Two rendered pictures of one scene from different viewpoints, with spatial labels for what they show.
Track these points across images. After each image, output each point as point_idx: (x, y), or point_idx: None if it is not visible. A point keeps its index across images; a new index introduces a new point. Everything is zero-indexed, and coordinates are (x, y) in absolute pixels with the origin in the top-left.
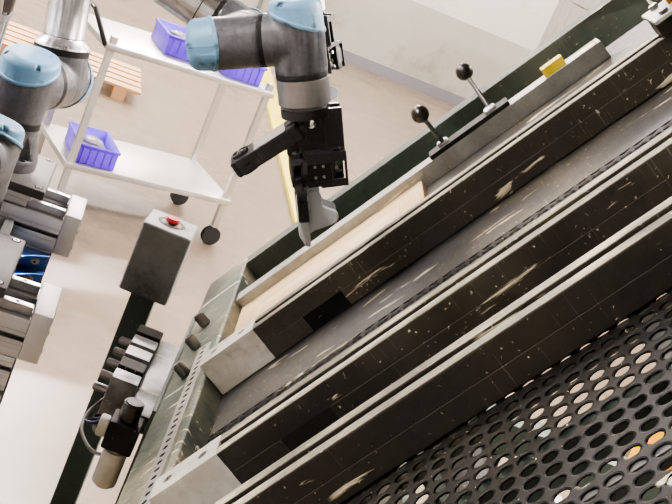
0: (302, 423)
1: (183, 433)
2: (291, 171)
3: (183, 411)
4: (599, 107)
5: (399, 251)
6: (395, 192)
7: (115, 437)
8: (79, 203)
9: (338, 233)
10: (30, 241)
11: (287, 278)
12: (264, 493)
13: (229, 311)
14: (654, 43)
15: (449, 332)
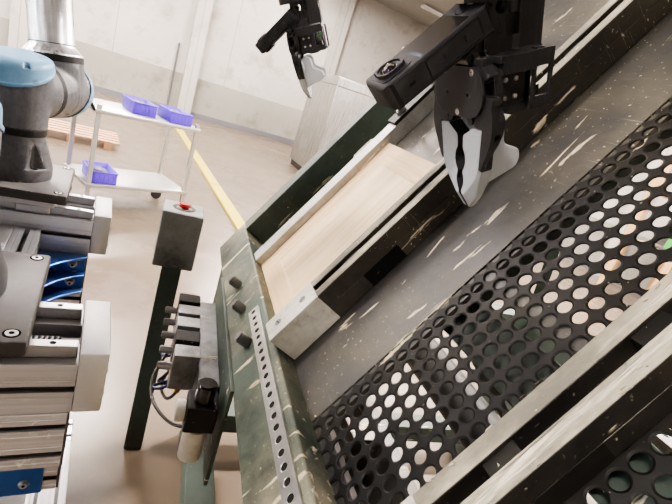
0: (563, 474)
1: (297, 440)
2: (481, 88)
3: (278, 402)
4: (624, 30)
5: (448, 198)
6: (370, 155)
7: (196, 421)
8: (105, 203)
9: (329, 194)
10: (63, 246)
11: (296, 236)
12: None
13: (257, 271)
14: None
15: None
